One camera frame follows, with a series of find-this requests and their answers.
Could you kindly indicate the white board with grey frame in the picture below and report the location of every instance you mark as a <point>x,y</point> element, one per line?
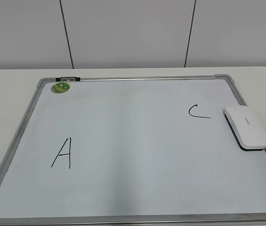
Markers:
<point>131,151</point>

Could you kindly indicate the green round magnet sticker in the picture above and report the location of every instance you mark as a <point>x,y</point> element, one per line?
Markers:
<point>60,87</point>

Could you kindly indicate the white rectangular board eraser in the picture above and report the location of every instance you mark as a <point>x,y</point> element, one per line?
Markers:
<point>249,132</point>

